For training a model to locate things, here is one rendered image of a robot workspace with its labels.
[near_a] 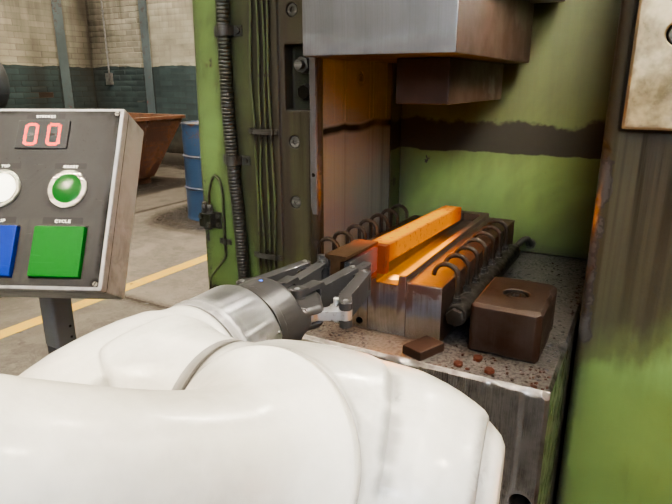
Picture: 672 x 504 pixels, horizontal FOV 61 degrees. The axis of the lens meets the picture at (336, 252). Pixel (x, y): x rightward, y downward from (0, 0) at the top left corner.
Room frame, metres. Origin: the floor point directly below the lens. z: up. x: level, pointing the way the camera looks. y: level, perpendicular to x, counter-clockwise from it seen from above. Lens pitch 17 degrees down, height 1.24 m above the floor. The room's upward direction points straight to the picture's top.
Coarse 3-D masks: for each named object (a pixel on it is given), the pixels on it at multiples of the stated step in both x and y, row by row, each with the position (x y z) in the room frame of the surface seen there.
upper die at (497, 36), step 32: (320, 0) 0.75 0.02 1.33; (352, 0) 0.73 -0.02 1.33; (384, 0) 0.71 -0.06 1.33; (416, 0) 0.69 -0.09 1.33; (448, 0) 0.67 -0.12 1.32; (480, 0) 0.74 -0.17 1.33; (512, 0) 0.89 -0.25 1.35; (320, 32) 0.75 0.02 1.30; (352, 32) 0.73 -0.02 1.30; (384, 32) 0.71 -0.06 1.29; (416, 32) 0.69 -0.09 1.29; (448, 32) 0.67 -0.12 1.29; (480, 32) 0.75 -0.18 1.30; (512, 32) 0.91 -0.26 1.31
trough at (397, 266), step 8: (464, 216) 1.06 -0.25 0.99; (472, 216) 1.06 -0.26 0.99; (456, 224) 1.02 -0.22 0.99; (464, 224) 1.03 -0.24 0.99; (440, 232) 0.94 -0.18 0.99; (448, 232) 0.97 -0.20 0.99; (456, 232) 0.97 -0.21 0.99; (432, 240) 0.91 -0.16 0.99; (440, 240) 0.92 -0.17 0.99; (416, 248) 0.84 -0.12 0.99; (424, 248) 0.87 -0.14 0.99; (432, 248) 0.87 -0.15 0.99; (400, 256) 0.79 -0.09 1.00; (408, 256) 0.81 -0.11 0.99; (416, 256) 0.82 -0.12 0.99; (424, 256) 0.82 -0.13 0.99; (392, 264) 0.76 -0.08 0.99; (400, 264) 0.78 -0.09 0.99; (408, 264) 0.79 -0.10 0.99; (392, 272) 0.75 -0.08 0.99; (400, 272) 0.75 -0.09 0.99; (376, 280) 0.71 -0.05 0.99; (384, 280) 0.72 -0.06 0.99; (392, 280) 0.72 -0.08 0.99
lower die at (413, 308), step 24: (480, 216) 1.03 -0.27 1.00; (456, 240) 0.88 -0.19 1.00; (432, 264) 0.77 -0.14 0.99; (456, 264) 0.77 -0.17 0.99; (480, 264) 0.83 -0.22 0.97; (384, 288) 0.71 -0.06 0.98; (408, 288) 0.69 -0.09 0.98; (432, 288) 0.68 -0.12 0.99; (360, 312) 0.72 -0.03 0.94; (384, 312) 0.71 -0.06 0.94; (408, 312) 0.69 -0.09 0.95; (432, 312) 0.67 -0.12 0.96; (408, 336) 0.69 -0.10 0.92; (432, 336) 0.67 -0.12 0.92
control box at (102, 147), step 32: (0, 128) 0.88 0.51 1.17; (32, 128) 0.87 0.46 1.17; (64, 128) 0.87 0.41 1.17; (96, 128) 0.87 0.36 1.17; (128, 128) 0.89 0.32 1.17; (0, 160) 0.85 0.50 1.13; (32, 160) 0.85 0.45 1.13; (64, 160) 0.85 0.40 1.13; (96, 160) 0.85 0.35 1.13; (128, 160) 0.88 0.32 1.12; (32, 192) 0.83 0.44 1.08; (96, 192) 0.82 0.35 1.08; (128, 192) 0.87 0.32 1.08; (0, 224) 0.80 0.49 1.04; (32, 224) 0.80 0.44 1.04; (64, 224) 0.80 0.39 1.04; (96, 224) 0.80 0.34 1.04; (128, 224) 0.86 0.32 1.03; (96, 256) 0.77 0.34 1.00; (128, 256) 0.84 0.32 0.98; (0, 288) 0.76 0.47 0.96; (32, 288) 0.75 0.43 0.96; (64, 288) 0.75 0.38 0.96; (96, 288) 0.75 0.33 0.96
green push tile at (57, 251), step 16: (32, 240) 0.78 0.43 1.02; (48, 240) 0.78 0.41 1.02; (64, 240) 0.78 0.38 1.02; (80, 240) 0.78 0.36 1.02; (32, 256) 0.77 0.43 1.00; (48, 256) 0.77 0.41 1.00; (64, 256) 0.77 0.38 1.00; (80, 256) 0.77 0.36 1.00; (32, 272) 0.76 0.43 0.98; (48, 272) 0.76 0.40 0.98; (64, 272) 0.76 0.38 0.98; (80, 272) 0.76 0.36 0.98
